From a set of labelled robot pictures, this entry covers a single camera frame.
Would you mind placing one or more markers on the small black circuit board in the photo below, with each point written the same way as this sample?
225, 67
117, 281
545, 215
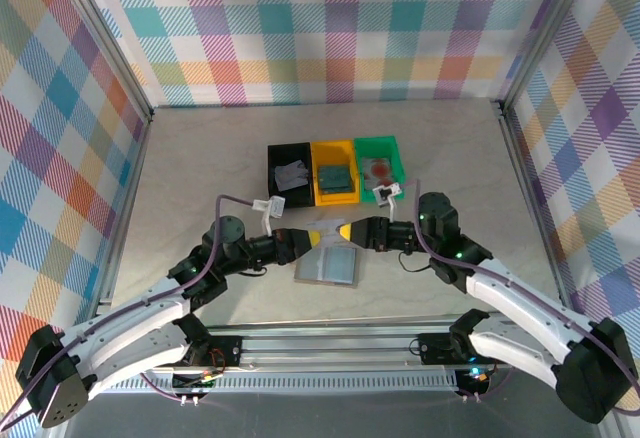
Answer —
477, 378
192, 383

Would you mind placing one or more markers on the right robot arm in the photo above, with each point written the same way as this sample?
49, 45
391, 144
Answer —
520, 298

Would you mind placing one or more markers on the silver VIP card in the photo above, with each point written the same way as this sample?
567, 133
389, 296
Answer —
299, 172
282, 178

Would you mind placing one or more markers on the aluminium side rail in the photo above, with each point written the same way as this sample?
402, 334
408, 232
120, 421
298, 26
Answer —
534, 208
125, 218

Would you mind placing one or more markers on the long aluminium frame rail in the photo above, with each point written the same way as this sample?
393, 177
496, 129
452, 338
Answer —
325, 348

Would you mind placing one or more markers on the teal card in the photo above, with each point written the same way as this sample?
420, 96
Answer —
334, 178

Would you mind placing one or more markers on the black plastic bin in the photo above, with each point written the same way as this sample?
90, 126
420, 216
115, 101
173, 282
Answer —
290, 152

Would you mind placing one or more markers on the red circle card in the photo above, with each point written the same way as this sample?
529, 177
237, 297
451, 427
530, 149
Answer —
380, 170

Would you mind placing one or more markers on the green plastic bin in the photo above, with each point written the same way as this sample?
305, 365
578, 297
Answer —
377, 148

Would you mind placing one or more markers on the grey card holder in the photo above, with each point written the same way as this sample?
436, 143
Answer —
325, 265

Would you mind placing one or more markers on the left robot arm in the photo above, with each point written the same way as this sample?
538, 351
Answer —
140, 308

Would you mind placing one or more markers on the yellow plastic bin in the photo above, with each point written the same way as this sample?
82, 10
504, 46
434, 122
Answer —
332, 150

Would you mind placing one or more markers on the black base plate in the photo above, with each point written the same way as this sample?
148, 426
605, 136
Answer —
230, 350
432, 350

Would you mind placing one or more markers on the aluminium corner post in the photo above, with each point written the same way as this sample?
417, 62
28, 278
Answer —
544, 33
105, 38

